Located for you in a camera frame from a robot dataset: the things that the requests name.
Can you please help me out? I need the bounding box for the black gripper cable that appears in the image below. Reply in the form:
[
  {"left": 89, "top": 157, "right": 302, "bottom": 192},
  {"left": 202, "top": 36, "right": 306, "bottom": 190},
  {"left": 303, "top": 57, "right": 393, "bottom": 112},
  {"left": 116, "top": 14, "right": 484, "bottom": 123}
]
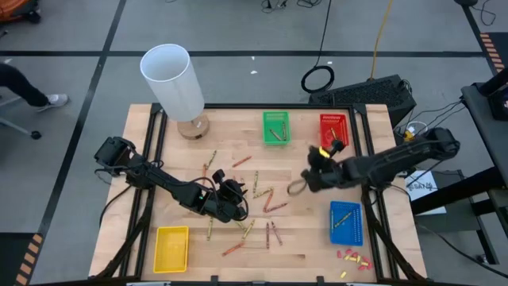
[
  {"left": 232, "top": 192, "right": 250, "bottom": 222},
  {"left": 286, "top": 178, "right": 307, "bottom": 197}
]

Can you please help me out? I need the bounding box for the white shade wooden base lamp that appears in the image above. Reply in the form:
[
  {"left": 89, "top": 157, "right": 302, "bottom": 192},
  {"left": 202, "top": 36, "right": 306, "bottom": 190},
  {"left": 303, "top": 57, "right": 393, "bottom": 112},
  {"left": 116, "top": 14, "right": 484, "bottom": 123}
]
[{"left": 139, "top": 43, "right": 210, "bottom": 141}]

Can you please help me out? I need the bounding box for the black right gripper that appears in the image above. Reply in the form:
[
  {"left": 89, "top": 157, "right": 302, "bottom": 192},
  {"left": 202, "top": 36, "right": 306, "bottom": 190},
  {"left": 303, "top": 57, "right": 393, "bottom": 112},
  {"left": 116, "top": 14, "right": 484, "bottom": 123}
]
[{"left": 301, "top": 141, "right": 350, "bottom": 194}]

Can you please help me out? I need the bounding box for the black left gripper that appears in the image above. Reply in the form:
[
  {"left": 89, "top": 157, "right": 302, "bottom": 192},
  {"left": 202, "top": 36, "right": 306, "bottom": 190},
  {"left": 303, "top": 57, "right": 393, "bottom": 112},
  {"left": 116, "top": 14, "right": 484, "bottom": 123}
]
[{"left": 200, "top": 168, "right": 249, "bottom": 223}]

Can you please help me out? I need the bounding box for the yellow plastic basket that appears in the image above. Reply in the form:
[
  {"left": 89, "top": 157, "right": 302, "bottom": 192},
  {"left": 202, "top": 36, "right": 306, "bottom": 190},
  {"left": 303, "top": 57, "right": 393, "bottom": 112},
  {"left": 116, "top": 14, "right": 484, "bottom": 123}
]
[{"left": 152, "top": 226, "right": 191, "bottom": 274}]

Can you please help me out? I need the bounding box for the black coiled cable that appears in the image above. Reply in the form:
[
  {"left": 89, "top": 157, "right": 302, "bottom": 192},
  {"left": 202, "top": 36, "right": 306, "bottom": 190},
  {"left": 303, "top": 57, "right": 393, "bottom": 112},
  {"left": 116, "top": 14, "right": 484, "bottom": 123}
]
[{"left": 300, "top": 0, "right": 336, "bottom": 95}]

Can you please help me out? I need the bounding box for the red plastic basket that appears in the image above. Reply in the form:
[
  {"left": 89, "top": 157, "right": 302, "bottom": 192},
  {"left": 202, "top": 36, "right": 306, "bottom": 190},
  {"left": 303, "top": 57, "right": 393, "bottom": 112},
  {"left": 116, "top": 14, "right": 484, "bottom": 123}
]
[{"left": 319, "top": 113, "right": 350, "bottom": 149}]

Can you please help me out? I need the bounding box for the orange office chair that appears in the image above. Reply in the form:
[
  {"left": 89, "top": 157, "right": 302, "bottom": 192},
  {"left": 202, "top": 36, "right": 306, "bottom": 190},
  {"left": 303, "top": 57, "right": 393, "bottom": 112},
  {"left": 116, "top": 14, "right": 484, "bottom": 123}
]
[{"left": 0, "top": 0, "right": 42, "bottom": 24}]

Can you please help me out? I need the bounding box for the black side table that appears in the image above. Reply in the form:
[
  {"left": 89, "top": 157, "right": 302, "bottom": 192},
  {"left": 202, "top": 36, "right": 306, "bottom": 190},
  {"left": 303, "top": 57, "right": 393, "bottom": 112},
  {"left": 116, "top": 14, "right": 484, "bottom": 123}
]
[{"left": 410, "top": 67, "right": 508, "bottom": 267}]

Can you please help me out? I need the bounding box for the blue plastic basket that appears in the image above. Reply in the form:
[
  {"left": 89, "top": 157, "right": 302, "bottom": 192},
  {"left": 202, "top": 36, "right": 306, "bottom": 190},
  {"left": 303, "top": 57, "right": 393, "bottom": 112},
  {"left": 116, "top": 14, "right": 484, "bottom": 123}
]
[{"left": 329, "top": 200, "right": 364, "bottom": 247}]

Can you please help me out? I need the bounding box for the white paper sheet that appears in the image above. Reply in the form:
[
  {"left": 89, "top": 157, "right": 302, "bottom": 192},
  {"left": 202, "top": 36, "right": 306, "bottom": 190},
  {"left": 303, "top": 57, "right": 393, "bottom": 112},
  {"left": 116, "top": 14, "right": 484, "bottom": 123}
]
[{"left": 403, "top": 169, "right": 448, "bottom": 216}]

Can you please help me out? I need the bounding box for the yellow cable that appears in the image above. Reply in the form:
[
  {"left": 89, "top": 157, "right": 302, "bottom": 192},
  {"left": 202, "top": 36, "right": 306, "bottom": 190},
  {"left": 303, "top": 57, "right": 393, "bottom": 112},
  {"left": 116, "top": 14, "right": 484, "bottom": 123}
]
[{"left": 369, "top": 0, "right": 394, "bottom": 80}]

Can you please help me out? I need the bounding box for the black perforated computer case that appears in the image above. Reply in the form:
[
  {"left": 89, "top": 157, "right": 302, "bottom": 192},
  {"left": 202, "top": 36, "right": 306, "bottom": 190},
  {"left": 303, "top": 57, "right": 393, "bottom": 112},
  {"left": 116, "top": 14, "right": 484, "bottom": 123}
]
[{"left": 308, "top": 74, "right": 418, "bottom": 128}]

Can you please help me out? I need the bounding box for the green plastic basket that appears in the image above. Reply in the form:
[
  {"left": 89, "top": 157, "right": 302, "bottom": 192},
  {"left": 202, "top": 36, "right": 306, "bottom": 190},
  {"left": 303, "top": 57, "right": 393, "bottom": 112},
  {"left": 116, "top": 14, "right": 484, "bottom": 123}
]
[{"left": 262, "top": 110, "right": 292, "bottom": 146}]

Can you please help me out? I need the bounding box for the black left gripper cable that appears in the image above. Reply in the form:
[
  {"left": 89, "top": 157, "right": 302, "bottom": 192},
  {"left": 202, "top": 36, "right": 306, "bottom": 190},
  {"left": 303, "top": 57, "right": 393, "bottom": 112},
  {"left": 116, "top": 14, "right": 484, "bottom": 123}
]
[{"left": 232, "top": 192, "right": 250, "bottom": 222}]

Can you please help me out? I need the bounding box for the black power cable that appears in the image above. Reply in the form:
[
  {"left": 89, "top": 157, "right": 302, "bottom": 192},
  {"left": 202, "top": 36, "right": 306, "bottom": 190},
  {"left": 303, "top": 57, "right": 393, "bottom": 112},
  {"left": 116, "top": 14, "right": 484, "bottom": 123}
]
[{"left": 98, "top": 184, "right": 134, "bottom": 227}]

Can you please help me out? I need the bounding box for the grey base office chair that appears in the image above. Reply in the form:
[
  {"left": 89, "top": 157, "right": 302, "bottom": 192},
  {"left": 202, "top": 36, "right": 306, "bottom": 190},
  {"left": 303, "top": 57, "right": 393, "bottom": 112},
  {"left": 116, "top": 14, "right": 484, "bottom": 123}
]
[{"left": 0, "top": 97, "right": 43, "bottom": 141}]

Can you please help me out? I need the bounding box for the person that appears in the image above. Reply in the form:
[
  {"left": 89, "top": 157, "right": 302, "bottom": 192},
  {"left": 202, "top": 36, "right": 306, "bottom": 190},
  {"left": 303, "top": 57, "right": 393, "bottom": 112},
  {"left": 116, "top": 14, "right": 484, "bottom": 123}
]
[{"left": 0, "top": 63, "right": 69, "bottom": 113}]

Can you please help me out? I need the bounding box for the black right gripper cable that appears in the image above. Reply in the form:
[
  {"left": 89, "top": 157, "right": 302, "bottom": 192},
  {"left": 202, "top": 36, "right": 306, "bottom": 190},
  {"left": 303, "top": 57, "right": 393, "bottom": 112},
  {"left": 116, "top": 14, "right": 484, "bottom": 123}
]
[{"left": 286, "top": 178, "right": 307, "bottom": 197}]

